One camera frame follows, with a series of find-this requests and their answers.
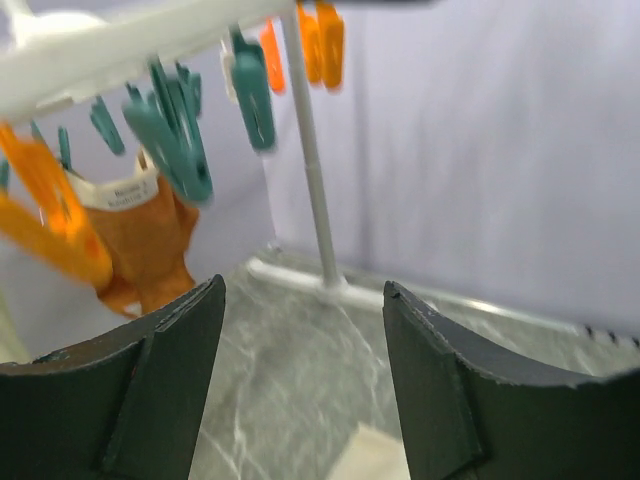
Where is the teal clip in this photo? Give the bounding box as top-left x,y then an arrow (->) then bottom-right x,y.
230,28 -> 276,152
122,59 -> 214,206

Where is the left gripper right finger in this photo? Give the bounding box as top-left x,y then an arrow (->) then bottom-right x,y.
383,281 -> 639,479

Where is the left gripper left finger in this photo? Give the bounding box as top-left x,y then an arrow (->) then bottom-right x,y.
1,276 -> 226,479

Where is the white oval clip hanger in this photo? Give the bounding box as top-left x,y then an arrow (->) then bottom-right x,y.
1,0 -> 295,124

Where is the white metal drying rack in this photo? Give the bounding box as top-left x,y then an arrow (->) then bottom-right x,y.
246,5 -> 384,313

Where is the orange underwear on right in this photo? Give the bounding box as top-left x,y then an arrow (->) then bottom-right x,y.
69,149 -> 201,321

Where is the orange clip front left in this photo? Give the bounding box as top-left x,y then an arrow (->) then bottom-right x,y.
1,124 -> 113,289

